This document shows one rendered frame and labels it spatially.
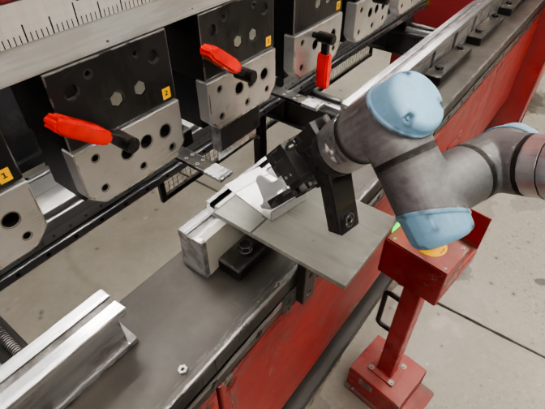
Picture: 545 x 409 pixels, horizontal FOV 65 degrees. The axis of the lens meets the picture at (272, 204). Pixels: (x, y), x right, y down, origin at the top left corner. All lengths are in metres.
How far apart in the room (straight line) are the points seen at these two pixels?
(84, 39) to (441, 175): 0.39
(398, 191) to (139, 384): 0.48
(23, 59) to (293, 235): 0.46
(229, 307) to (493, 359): 1.31
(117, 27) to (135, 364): 0.50
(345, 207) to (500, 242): 1.74
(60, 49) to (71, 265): 1.76
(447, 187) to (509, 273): 1.72
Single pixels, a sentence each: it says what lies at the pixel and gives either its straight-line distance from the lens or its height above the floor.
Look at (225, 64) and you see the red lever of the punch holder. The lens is 0.55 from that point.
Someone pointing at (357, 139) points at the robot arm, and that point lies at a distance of 0.51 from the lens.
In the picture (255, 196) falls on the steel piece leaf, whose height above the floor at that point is 1.00.
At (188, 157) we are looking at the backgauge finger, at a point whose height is 1.00.
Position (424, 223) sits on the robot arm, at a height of 1.19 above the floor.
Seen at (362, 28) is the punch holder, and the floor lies 1.20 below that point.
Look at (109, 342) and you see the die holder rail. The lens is 0.73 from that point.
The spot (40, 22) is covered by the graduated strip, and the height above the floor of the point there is 1.38.
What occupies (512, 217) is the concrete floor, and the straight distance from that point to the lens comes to 2.49.
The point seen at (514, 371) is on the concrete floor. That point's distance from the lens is 1.91.
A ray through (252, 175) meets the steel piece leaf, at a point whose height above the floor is 1.00.
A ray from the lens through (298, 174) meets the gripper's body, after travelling 0.63.
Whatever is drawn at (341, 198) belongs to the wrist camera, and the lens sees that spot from 0.63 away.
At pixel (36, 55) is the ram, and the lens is 0.45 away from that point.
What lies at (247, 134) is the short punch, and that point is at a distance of 0.78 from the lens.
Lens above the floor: 1.52
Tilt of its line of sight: 42 degrees down
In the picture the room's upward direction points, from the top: straight up
